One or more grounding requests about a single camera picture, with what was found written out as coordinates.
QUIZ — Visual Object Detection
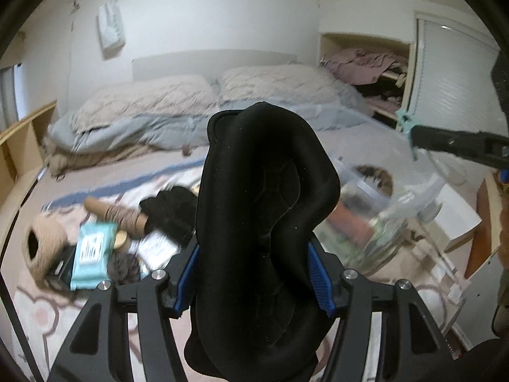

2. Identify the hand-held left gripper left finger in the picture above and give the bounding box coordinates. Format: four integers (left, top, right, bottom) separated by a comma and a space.
48, 243, 201, 382

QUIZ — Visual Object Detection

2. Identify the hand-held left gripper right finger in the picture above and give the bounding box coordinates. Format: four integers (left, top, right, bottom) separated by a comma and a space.
306, 241, 468, 382

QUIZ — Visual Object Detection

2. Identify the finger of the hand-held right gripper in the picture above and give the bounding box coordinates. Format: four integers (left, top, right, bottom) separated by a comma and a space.
411, 124, 509, 168

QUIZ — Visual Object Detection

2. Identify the green plastic clip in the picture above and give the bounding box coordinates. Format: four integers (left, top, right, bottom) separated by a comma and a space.
397, 107, 417, 136

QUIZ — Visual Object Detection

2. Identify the clear plastic storage bin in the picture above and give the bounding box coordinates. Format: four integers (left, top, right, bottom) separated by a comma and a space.
302, 105, 470, 303

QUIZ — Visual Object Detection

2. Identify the brown furry headband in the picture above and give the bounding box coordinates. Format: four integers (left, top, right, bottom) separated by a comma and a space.
356, 164, 394, 195

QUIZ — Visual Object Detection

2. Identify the black padded cloth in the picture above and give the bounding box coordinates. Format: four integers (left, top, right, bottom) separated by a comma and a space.
184, 103, 342, 382

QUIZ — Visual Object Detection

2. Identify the clear box with label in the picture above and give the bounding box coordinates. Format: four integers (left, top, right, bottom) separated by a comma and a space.
139, 233, 184, 271

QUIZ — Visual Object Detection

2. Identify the white sliding door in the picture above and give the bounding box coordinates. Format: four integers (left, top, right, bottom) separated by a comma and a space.
414, 14, 506, 152

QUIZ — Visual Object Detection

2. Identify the dark fuzzy pouch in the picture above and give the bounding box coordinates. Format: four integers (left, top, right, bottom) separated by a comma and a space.
109, 252, 142, 283

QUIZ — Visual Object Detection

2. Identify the cardboard tube with twine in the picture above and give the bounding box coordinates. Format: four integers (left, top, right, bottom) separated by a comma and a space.
83, 197, 150, 236

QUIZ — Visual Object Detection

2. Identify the blue wet wipes pack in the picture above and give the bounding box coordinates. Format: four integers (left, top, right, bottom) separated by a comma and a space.
71, 223, 119, 291

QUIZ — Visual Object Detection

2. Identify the pile of pink clothes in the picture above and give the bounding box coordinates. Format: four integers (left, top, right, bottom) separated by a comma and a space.
322, 48, 408, 84

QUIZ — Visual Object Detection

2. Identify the black cardboard box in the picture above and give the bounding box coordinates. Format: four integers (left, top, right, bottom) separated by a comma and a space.
52, 244, 80, 291

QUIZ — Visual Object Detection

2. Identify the beige blanket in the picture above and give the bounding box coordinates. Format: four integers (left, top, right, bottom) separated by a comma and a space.
42, 133, 207, 178

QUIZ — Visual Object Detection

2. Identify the beige fluffy slipper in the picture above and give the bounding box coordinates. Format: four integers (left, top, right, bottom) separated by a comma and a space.
24, 214, 70, 291

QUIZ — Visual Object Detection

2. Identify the printed bed sheet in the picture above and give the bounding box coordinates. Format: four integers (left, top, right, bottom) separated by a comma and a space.
0, 159, 458, 382

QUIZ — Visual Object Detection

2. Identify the grey-blue duvet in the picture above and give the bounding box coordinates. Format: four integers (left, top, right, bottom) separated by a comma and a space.
48, 101, 374, 156

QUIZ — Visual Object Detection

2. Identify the beige quilted pillow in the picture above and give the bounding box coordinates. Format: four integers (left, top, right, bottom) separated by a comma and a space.
217, 64, 343, 106
75, 75, 219, 132

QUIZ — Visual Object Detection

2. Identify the wooden shelf unit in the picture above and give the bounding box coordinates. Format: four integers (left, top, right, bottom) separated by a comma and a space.
0, 101, 58, 192

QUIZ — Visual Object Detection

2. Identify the wall closet alcove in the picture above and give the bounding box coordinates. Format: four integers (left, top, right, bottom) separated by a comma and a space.
319, 32, 412, 130

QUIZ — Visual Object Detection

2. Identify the white wall pouch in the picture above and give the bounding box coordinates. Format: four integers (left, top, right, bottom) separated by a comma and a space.
96, 2, 126, 50

